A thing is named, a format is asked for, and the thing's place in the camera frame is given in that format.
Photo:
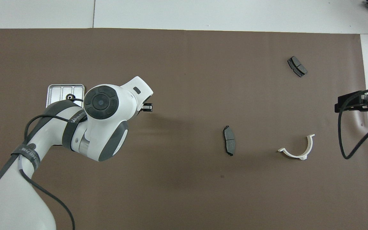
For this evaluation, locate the black bearing gear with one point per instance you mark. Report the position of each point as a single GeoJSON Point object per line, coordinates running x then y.
{"type": "Point", "coordinates": [71, 96]}

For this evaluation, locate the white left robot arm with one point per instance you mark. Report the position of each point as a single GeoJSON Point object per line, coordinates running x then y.
{"type": "Point", "coordinates": [104, 127]}

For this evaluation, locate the silver metal tray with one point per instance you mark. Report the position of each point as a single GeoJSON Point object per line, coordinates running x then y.
{"type": "Point", "coordinates": [56, 94]}

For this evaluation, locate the short slotted grey brake pad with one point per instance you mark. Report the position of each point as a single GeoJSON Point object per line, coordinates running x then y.
{"type": "Point", "coordinates": [297, 66]}

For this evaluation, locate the long curved grey brake pad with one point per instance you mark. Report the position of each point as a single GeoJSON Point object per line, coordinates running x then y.
{"type": "Point", "coordinates": [229, 140]}

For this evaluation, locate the brown paper mat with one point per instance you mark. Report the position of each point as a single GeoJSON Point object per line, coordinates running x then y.
{"type": "Point", "coordinates": [184, 191]}

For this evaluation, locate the white curved plastic bracket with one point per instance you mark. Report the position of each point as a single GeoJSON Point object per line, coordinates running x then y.
{"type": "Point", "coordinates": [294, 155]}

